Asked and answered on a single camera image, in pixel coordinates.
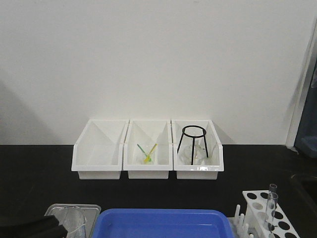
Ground black sink basin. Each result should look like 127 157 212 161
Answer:
290 174 317 214

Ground white storage bin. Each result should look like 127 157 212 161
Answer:
71 119 129 179
171 119 224 180
123 119 173 179

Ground clear glass beaker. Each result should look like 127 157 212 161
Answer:
55 206 87 238

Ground blue plastic tray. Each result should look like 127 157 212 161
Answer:
92 208 234 238

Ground clear test tube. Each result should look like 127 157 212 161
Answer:
268 183 277 193
264 193 278 225

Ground clear test tube in rack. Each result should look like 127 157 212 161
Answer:
268 183 277 193

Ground right white storage bin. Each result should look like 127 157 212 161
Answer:
171 119 224 180

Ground black wire tripod stand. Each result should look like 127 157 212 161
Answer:
177 125 209 158

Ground grey metal tray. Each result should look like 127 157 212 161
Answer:
45 203 101 238

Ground white test tube rack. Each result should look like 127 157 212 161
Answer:
229 190 300 238

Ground left white storage bin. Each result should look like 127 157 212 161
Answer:
71 119 129 179

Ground yellow green plastic sticks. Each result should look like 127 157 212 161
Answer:
137 143 158 165

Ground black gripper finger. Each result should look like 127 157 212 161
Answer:
0 215 68 238

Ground middle white storage bin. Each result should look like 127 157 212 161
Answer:
123 119 173 179

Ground grey pegboard drying rack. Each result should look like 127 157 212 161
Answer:
294 62 317 159

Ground clear glass flask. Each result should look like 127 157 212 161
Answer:
180 145 207 165

